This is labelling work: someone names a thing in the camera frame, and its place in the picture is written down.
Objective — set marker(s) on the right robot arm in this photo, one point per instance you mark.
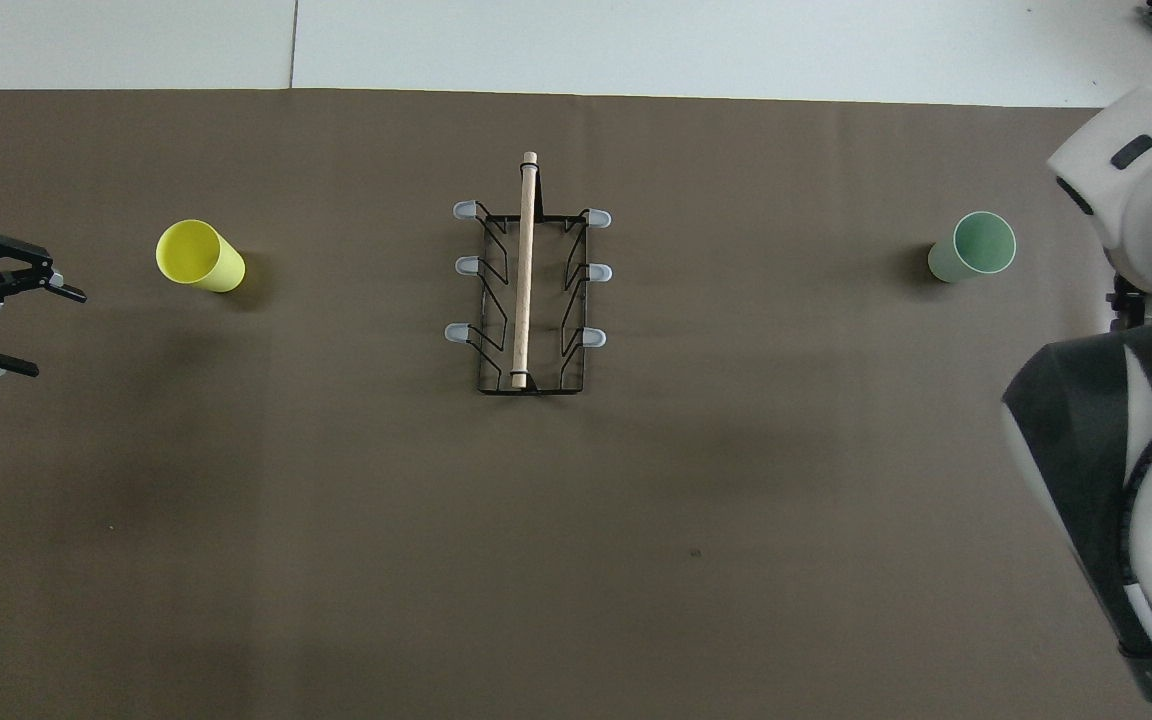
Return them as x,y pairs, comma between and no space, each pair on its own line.
1106,440

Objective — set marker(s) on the yellow plastic cup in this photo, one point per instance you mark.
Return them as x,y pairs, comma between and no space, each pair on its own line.
198,256

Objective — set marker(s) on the green plastic cup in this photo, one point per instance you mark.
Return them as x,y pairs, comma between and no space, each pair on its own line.
976,246

